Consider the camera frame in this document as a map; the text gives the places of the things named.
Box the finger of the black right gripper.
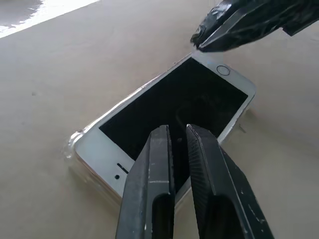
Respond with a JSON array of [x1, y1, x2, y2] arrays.
[[190, 0, 250, 48], [199, 0, 319, 53]]

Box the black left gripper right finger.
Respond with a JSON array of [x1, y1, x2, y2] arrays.
[[185, 123, 275, 239]]

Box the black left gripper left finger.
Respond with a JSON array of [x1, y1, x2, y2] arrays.
[[116, 124, 176, 239]]

